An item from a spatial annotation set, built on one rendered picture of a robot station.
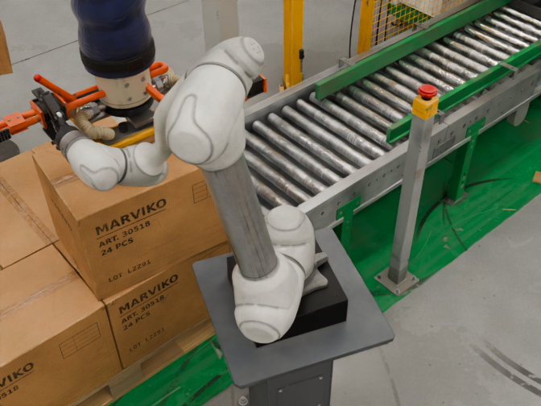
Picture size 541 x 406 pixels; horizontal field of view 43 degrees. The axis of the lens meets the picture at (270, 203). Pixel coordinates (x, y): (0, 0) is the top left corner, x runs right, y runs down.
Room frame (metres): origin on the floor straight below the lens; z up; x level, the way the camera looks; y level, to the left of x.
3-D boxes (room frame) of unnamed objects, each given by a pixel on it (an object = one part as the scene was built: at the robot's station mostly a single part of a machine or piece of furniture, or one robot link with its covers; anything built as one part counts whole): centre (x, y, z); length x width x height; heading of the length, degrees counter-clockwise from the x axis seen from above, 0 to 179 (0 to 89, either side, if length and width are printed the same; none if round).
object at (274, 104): (3.12, -0.51, 0.50); 2.31 x 0.05 x 0.19; 130
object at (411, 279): (2.11, -0.58, 0.01); 0.15 x 0.15 x 0.03; 40
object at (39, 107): (1.73, 0.66, 1.24); 0.10 x 0.08 x 0.06; 37
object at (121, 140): (1.80, 0.40, 1.13); 0.34 x 0.10 x 0.05; 127
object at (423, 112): (2.11, -0.58, 0.50); 0.07 x 0.07 x 1.00; 40
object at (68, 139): (1.54, 0.54, 1.24); 0.09 x 0.06 x 0.09; 127
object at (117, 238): (1.89, 0.47, 0.74); 0.60 x 0.40 x 0.40; 123
